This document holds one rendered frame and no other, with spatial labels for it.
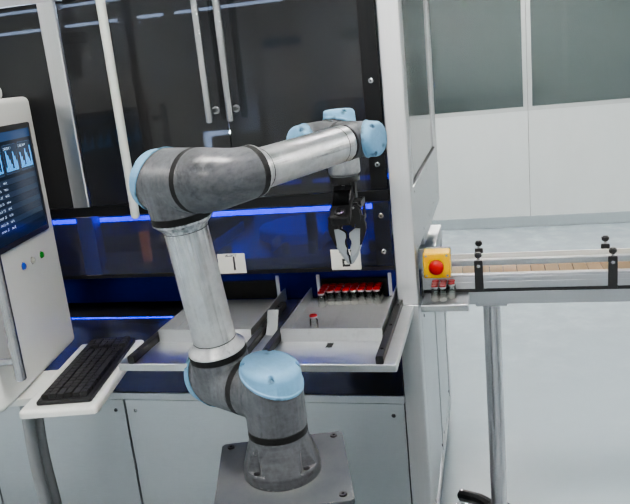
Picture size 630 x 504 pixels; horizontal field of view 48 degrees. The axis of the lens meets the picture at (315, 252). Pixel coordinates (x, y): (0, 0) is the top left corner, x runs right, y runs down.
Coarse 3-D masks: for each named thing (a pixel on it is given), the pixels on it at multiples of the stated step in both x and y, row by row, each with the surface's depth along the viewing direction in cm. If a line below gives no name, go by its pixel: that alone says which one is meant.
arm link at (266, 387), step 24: (240, 360) 139; (264, 360) 136; (288, 360) 136; (240, 384) 134; (264, 384) 130; (288, 384) 131; (240, 408) 135; (264, 408) 131; (288, 408) 132; (264, 432) 132; (288, 432) 133
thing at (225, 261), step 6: (222, 258) 209; (228, 258) 208; (240, 258) 207; (222, 264) 209; (228, 264) 209; (240, 264) 208; (222, 270) 210; (228, 270) 209; (234, 270) 209; (240, 270) 208; (246, 270) 208
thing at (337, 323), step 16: (304, 304) 204; (384, 304) 202; (288, 320) 188; (304, 320) 196; (320, 320) 194; (336, 320) 193; (352, 320) 192; (368, 320) 191; (384, 320) 180; (288, 336) 181; (304, 336) 180; (320, 336) 179; (336, 336) 178; (352, 336) 178; (368, 336) 177
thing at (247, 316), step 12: (228, 300) 220; (240, 300) 219; (252, 300) 218; (264, 300) 216; (276, 300) 206; (180, 312) 203; (240, 312) 208; (252, 312) 207; (264, 312) 195; (168, 324) 195; (180, 324) 202; (240, 324) 198; (252, 324) 197; (168, 336) 190; (180, 336) 189
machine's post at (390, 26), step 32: (384, 0) 180; (384, 32) 182; (384, 64) 184; (384, 96) 186; (416, 256) 197; (416, 288) 198; (416, 320) 200; (416, 352) 203; (416, 384) 205; (416, 416) 208; (416, 448) 211; (416, 480) 213
